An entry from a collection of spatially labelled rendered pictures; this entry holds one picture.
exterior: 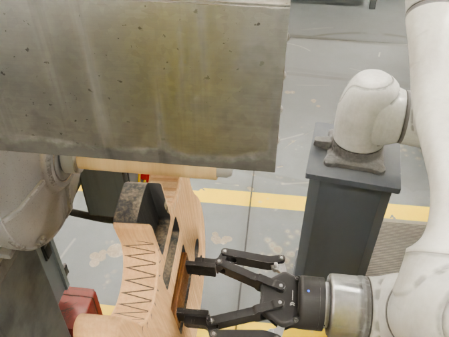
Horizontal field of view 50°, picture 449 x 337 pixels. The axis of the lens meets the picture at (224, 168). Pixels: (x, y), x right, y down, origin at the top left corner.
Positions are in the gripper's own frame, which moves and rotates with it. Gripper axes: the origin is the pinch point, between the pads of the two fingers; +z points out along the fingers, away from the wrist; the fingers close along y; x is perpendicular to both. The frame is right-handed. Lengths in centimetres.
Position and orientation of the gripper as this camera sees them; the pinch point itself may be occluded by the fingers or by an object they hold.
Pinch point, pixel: (185, 289)
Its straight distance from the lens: 73.2
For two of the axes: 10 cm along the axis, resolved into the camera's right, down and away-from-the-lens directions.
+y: 1.2, -7.7, 6.3
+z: -9.9, -0.7, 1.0
